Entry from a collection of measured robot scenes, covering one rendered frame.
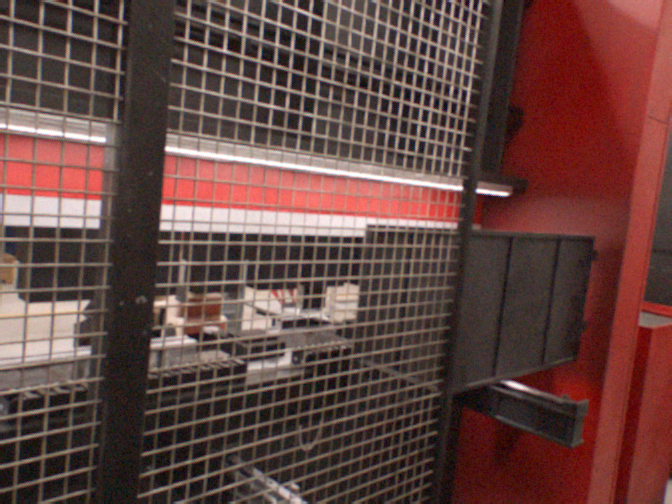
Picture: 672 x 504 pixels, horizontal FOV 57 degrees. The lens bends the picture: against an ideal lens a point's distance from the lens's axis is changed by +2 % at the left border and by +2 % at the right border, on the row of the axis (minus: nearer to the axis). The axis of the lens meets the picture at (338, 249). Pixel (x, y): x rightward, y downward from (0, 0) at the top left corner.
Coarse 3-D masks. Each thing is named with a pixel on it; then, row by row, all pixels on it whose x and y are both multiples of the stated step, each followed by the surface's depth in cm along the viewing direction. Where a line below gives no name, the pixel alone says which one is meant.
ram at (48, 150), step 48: (0, 144) 121; (48, 144) 127; (0, 192) 123; (48, 192) 129; (192, 192) 152; (240, 192) 162; (288, 192) 173; (336, 192) 187; (384, 192) 202; (432, 192) 220; (480, 192) 242
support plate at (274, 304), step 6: (270, 300) 210; (276, 300) 211; (288, 300) 213; (258, 306) 198; (264, 306) 199; (270, 306) 200; (276, 306) 201; (270, 312) 192; (276, 312) 191; (288, 312) 193
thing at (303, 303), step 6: (300, 288) 188; (306, 288) 188; (312, 288) 190; (318, 288) 191; (300, 294) 188; (306, 294) 188; (312, 294) 190; (318, 294) 192; (324, 294) 194; (300, 300) 188; (306, 300) 189; (312, 300) 190; (318, 300) 192; (324, 300) 194; (300, 306) 188; (306, 306) 189; (312, 306) 191; (318, 306) 193; (324, 306) 194; (300, 312) 189; (306, 312) 190
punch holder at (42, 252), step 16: (16, 256) 133; (32, 256) 128; (48, 256) 131; (64, 256) 133; (96, 256) 138; (16, 272) 133; (32, 272) 129; (48, 272) 131; (64, 272) 133; (16, 288) 133; (32, 288) 129
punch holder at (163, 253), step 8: (160, 232) 148; (168, 232) 149; (176, 232) 151; (160, 240) 148; (168, 240) 149; (176, 240) 151; (160, 248) 148; (168, 248) 150; (176, 248) 151; (160, 256) 149; (168, 256) 150; (176, 256) 152; (160, 272) 149; (168, 272) 151; (176, 272) 152; (160, 280) 149; (176, 280) 152; (160, 288) 150; (176, 288) 153
